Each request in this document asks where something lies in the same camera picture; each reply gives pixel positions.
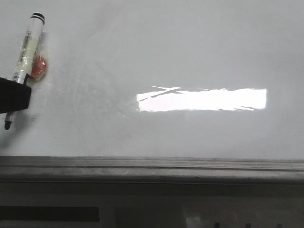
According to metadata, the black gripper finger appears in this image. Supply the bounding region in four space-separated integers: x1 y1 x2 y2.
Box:
0 78 31 114

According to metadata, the red round magnet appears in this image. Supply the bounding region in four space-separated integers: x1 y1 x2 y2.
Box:
30 55 48 80

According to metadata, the white black whiteboard marker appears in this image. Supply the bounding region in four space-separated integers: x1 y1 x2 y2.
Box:
4 12 45 130

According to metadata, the white whiteboard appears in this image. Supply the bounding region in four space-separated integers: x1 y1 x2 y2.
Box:
0 0 304 160

